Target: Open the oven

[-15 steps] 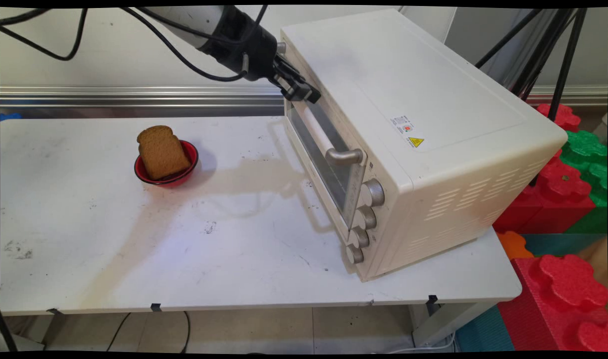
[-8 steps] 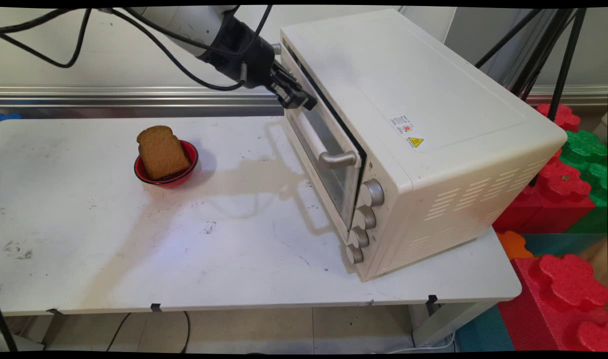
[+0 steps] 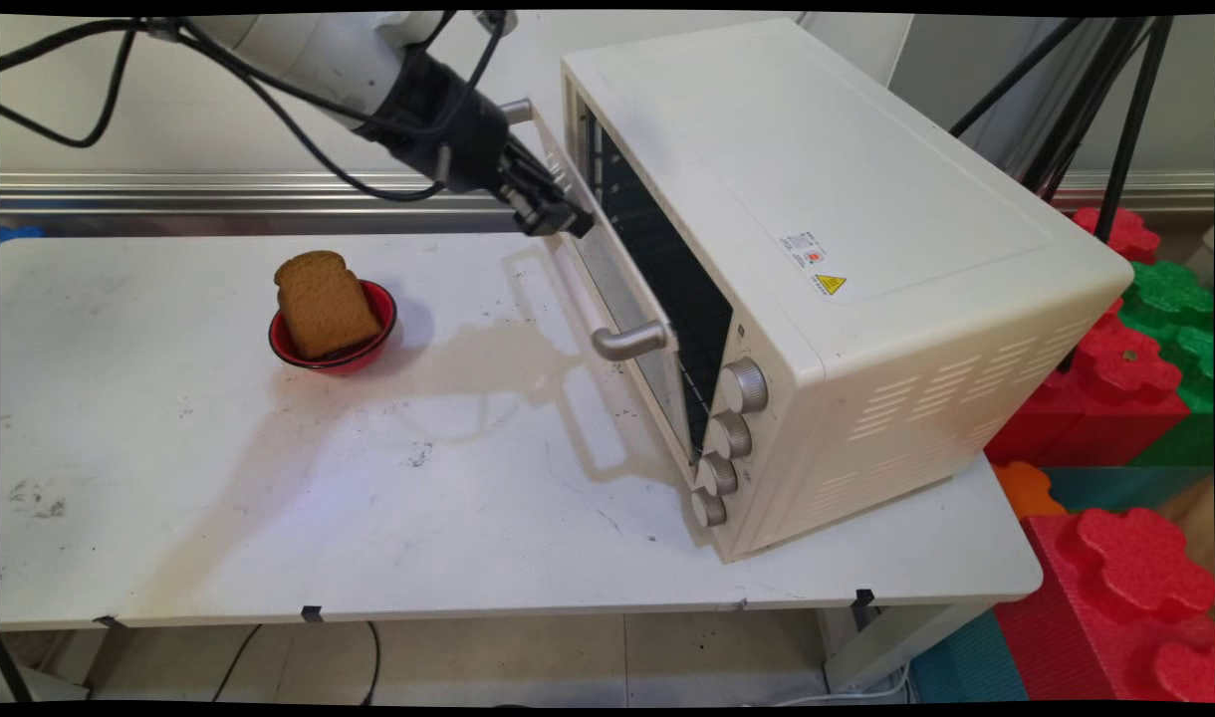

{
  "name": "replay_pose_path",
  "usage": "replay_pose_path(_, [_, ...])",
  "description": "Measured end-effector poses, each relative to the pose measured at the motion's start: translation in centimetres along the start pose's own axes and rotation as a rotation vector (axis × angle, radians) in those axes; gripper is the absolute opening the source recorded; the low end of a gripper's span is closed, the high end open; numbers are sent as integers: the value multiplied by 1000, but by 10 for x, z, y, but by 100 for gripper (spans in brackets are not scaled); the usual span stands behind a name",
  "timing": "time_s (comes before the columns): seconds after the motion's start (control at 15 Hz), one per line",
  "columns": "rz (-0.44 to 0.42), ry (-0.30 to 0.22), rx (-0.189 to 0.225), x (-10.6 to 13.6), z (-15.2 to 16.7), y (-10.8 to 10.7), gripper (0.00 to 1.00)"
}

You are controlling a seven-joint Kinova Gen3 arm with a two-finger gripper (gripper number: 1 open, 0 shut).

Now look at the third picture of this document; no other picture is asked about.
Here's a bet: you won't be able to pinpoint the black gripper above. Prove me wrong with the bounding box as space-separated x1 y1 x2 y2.
376 48 596 239

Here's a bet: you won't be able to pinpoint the glass oven door with handle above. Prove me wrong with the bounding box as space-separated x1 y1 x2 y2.
498 97 730 481

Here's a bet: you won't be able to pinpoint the brown toast slice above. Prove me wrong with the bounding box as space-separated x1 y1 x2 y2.
273 250 382 360

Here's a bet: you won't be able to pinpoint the red bowl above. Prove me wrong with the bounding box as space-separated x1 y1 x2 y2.
269 280 400 375

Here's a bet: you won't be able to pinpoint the cream toaster oven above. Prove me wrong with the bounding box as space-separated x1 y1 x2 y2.
558 18 1136 565

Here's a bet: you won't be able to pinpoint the orange foam block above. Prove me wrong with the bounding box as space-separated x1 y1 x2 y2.
993 460 1069 521

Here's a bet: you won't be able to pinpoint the white table leg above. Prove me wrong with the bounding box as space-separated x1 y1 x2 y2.
816 601 997 695

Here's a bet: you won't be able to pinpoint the black tripod legs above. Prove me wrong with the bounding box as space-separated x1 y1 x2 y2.
950 15 1176 243

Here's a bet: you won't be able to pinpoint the teal foam mat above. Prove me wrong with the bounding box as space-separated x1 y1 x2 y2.
910 607 1029 704

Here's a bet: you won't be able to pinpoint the green foam block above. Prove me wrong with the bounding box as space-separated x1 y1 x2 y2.
1115 259 1215 415

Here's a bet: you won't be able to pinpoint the teal foam block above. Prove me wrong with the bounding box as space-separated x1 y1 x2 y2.
1041 465 1215 516

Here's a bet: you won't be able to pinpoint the large red foam block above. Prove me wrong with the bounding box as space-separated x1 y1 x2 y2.
995 507 1215 704

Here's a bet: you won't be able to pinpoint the black camera cable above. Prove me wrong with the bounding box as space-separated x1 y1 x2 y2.
0 13 511 204

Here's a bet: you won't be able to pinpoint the aluminium rail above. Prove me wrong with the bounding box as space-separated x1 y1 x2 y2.
0 170 1215 217

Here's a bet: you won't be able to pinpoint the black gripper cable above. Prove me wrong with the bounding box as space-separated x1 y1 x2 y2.
0 26 140 149

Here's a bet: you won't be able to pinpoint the black floor cable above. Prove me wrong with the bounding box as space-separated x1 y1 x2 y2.
212 622 266 704
361 621 382 704

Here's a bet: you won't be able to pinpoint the white floor cable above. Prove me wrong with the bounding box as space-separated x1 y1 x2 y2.
767 661 913 706

